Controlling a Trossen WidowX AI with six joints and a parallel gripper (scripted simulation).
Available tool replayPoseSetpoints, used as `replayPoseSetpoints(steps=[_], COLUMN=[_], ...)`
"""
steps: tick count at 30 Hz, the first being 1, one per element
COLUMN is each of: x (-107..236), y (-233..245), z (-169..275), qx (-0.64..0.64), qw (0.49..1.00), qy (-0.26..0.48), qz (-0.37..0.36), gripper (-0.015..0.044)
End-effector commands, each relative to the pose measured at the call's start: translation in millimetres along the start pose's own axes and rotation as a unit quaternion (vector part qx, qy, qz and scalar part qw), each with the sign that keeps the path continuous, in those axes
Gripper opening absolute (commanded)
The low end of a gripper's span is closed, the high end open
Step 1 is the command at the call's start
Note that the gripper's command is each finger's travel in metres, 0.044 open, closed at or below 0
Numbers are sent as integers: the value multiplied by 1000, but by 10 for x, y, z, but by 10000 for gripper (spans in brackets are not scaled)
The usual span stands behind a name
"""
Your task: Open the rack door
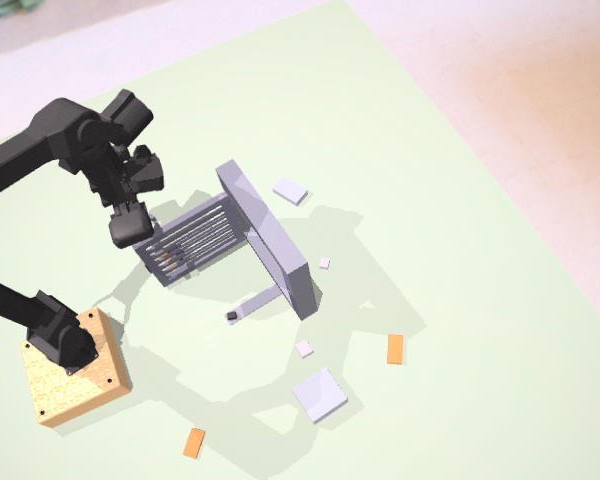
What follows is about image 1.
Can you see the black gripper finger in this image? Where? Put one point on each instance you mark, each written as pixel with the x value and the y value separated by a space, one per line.
pixel 142 205

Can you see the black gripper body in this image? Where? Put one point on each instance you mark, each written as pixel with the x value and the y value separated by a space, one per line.
pixel 133 224

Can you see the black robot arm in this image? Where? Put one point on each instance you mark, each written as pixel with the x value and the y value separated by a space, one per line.
pixel 80 138

